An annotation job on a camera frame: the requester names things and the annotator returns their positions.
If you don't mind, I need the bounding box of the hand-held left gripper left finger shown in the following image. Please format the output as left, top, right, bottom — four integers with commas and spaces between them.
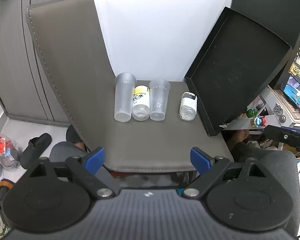
27, 147, 121, 199

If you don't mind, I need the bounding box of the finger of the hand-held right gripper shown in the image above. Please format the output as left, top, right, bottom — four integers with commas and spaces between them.
263, 124, 300, 153

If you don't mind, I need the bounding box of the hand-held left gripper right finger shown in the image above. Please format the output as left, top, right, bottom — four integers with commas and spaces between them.
179, 147, 272, 201

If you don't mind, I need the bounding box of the tall frosted plastic cup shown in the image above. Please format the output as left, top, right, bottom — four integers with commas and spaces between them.
114, 72, 137, 123

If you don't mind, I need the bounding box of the short frosted plastic cup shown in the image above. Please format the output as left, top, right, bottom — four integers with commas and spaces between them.
149, 79, 170, 121

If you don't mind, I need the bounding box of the blue red figurine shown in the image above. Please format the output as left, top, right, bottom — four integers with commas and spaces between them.
249, 116, 267, 128

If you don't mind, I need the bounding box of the white printed box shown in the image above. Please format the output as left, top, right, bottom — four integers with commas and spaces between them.
260, 86, 300, 128

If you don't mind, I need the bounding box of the person's left leg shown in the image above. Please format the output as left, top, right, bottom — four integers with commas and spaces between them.
49, 141, 91, 163

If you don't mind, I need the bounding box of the black slipper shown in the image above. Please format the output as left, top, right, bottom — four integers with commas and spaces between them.
20, 133, 52, 170
65, 124, 86, 151

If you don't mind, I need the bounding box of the display screen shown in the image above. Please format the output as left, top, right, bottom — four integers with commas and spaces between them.
280, 74, 300, 116

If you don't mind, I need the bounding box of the black white label bottle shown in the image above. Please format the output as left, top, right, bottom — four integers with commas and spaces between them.
179, 92, 198, 121

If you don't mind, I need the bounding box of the yellow label plastic bottle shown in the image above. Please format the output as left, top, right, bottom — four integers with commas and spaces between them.
131, 85, 151, 121

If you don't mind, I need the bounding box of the black rectangular tray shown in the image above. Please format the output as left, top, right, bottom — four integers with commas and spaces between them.
184, 6, 293, 137

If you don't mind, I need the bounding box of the grey leather chair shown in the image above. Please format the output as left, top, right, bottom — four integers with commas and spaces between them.
25, 0, 235, 173

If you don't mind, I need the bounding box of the plastic bag with red packets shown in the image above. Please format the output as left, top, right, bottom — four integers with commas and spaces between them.
0, 132, 23, 183

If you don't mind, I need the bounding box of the grey cabinet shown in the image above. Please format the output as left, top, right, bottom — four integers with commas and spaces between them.
0, 0, 88, 122

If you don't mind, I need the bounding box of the black cabinet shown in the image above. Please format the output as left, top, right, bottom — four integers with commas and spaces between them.
230, 0, 300, 51

